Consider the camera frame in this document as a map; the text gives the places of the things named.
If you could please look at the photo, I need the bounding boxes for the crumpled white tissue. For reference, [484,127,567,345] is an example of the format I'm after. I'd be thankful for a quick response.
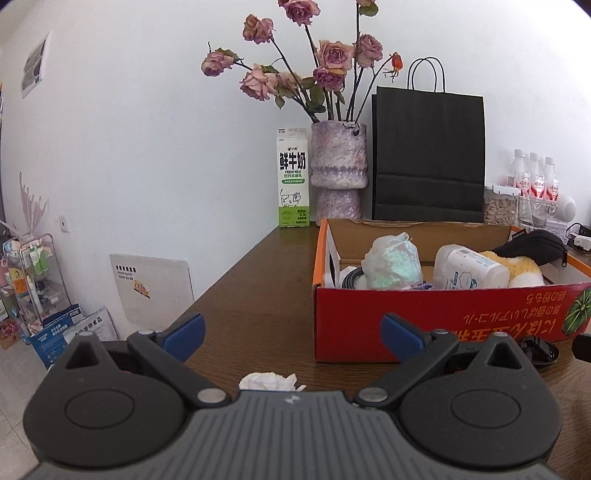
[238,371,306,393]

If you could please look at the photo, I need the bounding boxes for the clear plastic bag bundle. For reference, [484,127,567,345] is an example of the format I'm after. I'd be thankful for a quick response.
[361,232,424,291]

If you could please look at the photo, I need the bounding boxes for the black round object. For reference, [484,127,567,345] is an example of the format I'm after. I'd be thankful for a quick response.
[517,336,560,368]

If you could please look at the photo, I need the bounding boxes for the red cardboard box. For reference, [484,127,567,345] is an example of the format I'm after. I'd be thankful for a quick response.
[312,218,591,363]

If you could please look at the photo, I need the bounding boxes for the white wet wipes container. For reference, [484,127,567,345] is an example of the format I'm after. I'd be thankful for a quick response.
[433,244,511,291]

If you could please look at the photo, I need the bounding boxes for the white and green milk carton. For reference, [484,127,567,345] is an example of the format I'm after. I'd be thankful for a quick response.
[276,128,311,228]

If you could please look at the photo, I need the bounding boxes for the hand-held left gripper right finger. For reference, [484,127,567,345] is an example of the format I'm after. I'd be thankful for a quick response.
[353,312,532,409]

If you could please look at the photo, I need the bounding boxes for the yellow and white plush toy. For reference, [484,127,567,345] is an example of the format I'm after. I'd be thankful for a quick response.
[480,250,546,288]

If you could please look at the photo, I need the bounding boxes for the braided charging cable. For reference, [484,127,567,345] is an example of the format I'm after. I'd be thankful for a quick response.
[339,267,370,290]

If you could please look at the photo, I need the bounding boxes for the clear drinking glass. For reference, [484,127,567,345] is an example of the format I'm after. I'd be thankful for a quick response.
[517,196,550,228]

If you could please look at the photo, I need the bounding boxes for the white board with sticker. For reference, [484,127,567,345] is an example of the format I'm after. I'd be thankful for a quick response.
[110,253,194,326]

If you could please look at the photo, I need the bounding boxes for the blue cardboard box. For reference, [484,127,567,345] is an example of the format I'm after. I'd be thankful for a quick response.
[28,303,84,370]

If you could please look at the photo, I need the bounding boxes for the clear water bottle red label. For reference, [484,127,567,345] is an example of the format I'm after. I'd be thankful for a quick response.
[542,157,561,204]
[508,149,532,199]
[526,152,546,200]

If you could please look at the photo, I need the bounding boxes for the metal wire rack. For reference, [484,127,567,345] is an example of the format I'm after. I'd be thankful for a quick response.
[2,233,72,326]

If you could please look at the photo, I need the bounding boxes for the dried pink rose bouquet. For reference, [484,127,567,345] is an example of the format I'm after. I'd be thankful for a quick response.
[201,0,404,125]

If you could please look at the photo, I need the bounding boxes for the dark zip pouch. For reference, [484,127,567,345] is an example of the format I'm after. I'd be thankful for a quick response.
[498,229,568,267]

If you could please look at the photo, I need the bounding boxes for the pink feather wall decoration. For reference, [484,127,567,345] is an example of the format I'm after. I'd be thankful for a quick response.
[17,171,49,236]

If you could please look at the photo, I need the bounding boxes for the wall poster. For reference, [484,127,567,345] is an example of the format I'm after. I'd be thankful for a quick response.
[21,31,51,99]

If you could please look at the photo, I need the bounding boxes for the clear snack jar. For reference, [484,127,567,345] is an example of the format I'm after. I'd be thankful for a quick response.
[483,184,519,227]

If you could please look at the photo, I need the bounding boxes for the white round device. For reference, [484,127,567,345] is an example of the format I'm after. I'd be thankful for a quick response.
[554,194,578,220]

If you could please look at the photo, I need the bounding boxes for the black paper bag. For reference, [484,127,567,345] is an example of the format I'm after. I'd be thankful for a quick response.
[370,58,486,223]

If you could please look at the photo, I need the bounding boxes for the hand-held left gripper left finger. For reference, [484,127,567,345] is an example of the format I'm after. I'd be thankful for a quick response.
[55,313,232,409]

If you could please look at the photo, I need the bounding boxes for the purple textured vase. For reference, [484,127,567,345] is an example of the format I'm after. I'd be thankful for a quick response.
[310,121,369,227]

